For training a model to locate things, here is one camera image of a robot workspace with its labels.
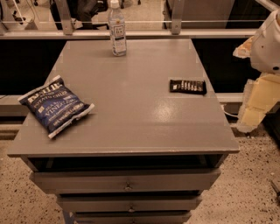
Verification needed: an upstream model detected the top grey drawer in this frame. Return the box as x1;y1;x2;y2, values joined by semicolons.
30;168;221;194

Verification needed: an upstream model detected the metal railing frame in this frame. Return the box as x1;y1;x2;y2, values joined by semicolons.
0;0;257;39

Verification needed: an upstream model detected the white cable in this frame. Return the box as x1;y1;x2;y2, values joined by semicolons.
220;104;240;119

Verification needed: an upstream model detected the middle grey drawer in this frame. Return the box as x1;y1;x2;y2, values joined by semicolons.
57;195;201;213

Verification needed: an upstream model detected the bottom grey drawer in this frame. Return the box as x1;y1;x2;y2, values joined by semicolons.
74;211;191;224

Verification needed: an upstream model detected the grey drawer cabinet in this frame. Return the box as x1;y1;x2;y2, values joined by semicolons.
7;38;241;224

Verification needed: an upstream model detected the clear plastic water bottle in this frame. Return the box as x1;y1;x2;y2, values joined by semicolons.
108;0;127;56

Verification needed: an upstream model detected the blue potato chips bag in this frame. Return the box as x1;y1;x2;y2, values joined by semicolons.
17;75;95;138

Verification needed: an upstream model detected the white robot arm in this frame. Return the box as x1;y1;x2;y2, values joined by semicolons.
233;9;280;133

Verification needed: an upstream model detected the black rxbar chocolate bar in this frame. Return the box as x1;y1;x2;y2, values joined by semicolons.
170;80;207;95

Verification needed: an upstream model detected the grey drawer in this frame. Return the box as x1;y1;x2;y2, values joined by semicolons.
57;195;201;213
30;168;221;194
74;211;191;224

